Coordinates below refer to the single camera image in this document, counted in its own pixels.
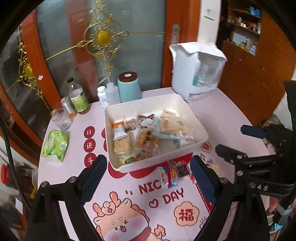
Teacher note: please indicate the orange biscuit packet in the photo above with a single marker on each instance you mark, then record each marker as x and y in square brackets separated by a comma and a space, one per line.
[145, 138]

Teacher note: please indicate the teal canister brown lid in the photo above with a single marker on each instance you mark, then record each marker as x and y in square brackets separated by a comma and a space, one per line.
[128, 86]

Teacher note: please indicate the clear squeeze wash bottle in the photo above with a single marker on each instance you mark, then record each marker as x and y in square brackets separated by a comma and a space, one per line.
[112, 92]

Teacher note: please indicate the white plastic tray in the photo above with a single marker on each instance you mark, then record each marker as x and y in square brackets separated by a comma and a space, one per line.
[167, 150]

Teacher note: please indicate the glass bottle green label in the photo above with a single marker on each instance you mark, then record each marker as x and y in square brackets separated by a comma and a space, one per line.
[77, 96]

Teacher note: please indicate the wooden glass door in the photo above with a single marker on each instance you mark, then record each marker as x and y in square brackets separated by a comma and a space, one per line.
[43, 43]

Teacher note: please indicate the brown white small packet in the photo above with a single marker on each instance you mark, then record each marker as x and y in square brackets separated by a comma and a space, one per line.
[146, 121]

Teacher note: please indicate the white storage box appliance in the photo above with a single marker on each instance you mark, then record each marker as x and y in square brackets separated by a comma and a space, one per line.
[195, 74]

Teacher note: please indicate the yellow noodle snack packet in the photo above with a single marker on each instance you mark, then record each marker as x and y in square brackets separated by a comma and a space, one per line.
[122, 146]

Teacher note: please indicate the pink printed table mat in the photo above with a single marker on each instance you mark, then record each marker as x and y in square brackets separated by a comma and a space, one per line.
[176, 213]

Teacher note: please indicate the red chocolate snack packet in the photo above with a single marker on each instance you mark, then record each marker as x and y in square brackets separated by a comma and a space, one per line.
[176, 172]

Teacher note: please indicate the orange grey snack bar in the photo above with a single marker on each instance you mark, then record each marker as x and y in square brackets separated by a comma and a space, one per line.
[119, 130]

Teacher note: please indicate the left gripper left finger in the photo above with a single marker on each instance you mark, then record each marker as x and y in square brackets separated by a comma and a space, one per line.
[90, 178]

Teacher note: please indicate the clear nut snack packet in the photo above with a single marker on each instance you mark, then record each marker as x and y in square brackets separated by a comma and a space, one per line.
[146, 153]

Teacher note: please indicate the clear glass cup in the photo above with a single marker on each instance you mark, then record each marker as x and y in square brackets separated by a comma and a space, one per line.
[61, 119]

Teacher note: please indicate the blue clear snack bag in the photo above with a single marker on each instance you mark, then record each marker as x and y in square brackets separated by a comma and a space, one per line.
[180, 140]

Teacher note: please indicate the white blue snack packet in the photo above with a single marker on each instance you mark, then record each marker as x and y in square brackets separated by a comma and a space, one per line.
[163, 176]

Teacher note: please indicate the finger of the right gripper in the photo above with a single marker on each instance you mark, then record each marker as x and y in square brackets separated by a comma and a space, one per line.
[231, 155]
[254, 131]

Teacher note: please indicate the white pill bottle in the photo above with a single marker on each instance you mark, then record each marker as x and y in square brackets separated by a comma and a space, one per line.
[102, 96]

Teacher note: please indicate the small metal can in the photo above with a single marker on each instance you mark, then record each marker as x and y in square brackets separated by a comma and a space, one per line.
[67, 105]

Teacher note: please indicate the brown cracker packet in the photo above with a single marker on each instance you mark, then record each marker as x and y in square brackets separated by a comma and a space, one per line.
[172, 124]

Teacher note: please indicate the silver door handle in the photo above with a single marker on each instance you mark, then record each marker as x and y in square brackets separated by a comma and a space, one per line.
[175, 34]

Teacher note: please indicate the green candy packet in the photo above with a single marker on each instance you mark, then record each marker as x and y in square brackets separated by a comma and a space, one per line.
[127, 160]

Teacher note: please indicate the wooden cabinet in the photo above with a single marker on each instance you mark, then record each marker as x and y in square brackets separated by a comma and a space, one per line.
[260, 59]

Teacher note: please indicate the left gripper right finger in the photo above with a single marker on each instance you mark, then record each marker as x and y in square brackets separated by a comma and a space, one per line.
[213, 190]

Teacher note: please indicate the green wet wipes pack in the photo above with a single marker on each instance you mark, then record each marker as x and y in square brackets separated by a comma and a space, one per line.
[55, 145]

